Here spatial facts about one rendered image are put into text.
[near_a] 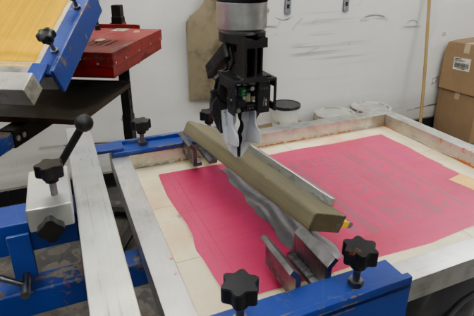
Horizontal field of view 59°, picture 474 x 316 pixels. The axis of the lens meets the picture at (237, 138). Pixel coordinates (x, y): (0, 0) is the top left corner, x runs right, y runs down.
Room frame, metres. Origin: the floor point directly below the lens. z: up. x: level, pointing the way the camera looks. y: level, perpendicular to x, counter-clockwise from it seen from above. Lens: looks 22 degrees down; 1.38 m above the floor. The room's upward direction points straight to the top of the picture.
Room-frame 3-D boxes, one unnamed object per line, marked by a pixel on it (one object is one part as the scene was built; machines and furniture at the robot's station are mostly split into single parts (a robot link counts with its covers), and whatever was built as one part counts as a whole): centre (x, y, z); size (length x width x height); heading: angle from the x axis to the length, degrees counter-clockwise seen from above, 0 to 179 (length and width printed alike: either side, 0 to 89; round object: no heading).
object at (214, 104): (0.65, 0.02, 1.16); 0.05 x 0.02 x 0.09; 113
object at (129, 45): (1.74, 0.61, 1.06); 0.61 x 0.46 x 0.12; 173
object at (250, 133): (0.64, -0.02, 1.12); 0.06 x 0.03 x 0.09; 23
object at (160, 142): (0.90, 0.14, 0.97); 0.30 x 0.05 x 0.07; 113
